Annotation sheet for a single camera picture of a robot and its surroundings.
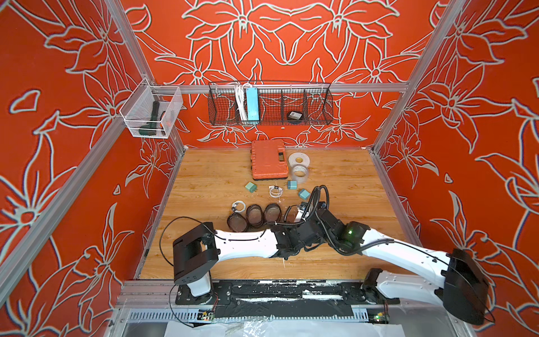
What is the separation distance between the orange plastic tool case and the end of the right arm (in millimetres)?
450

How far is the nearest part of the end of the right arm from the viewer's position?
1.96ft

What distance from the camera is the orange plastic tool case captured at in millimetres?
1056
